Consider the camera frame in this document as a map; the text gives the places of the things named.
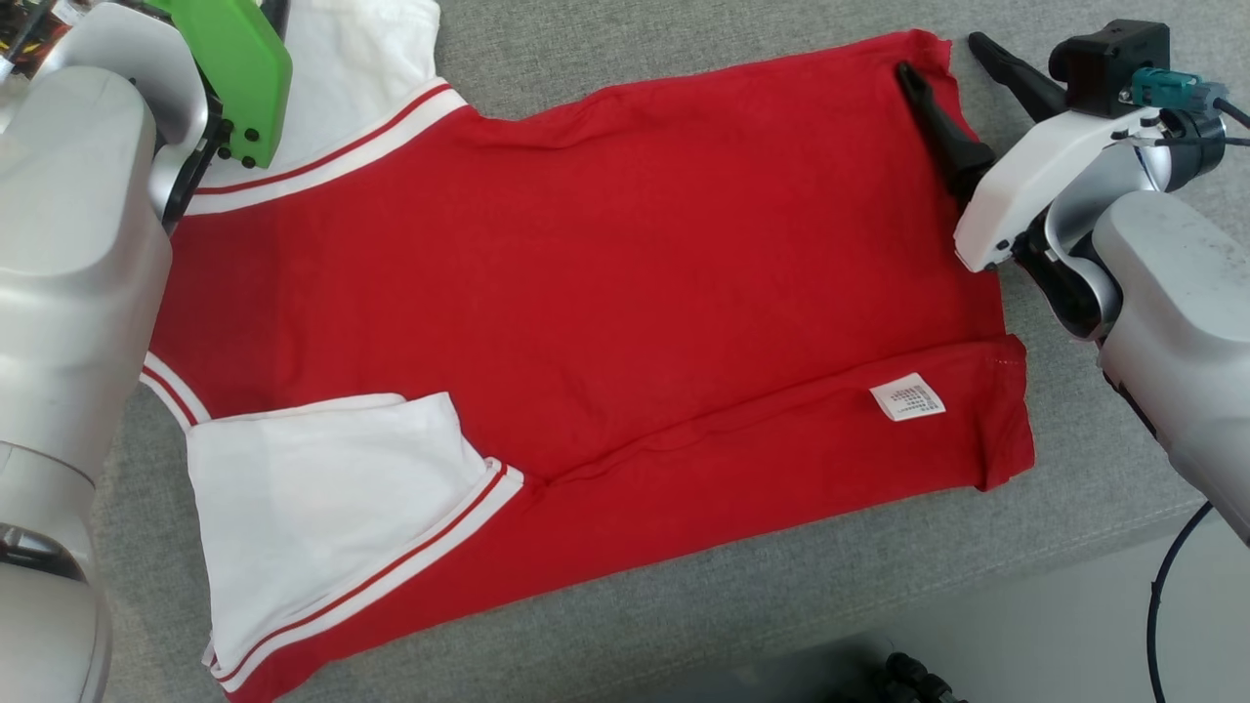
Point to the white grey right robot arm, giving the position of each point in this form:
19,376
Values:
1182,322

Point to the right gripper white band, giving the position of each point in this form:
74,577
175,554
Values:
1035,186

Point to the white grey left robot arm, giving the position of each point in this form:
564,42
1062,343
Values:
78,293

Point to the red white jersey shirt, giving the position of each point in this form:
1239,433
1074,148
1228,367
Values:
586,293

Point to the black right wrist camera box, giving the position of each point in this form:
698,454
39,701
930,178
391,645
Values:
1108,63

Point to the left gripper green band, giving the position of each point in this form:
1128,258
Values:
244,78

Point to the grey fabric sofa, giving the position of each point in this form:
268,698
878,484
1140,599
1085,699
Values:
1084,439

